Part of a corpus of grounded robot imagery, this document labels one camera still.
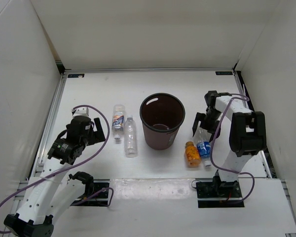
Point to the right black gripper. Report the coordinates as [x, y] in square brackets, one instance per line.
[201, 117]

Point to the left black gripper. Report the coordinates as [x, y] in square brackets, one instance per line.
[99, 135]

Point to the orange juice bottle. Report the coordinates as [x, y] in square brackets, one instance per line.
[192, 156]

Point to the clear unlabelled plastic bottle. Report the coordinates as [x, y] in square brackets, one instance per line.
[130, 137]

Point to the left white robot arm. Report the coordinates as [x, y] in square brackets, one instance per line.
[40, 210]

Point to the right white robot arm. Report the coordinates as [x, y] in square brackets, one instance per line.
[247, 138]

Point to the dark red plastic bin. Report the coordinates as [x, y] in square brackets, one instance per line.
[162, 115]

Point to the clear bottle blue orange label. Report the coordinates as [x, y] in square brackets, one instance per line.
[117, 124]

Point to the right blue corner sticker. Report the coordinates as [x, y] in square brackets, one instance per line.
[224, 73]

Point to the blue corner sticker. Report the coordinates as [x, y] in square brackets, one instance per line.
[76, 75]
[224, 73]

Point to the left blue corner sticker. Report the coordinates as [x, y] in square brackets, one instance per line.
[76, 75]

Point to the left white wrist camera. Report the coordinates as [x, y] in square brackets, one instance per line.
[81, 111]

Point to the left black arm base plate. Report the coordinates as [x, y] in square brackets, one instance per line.
[100, 196]

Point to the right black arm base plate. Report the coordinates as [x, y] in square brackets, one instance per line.
[209, 196]

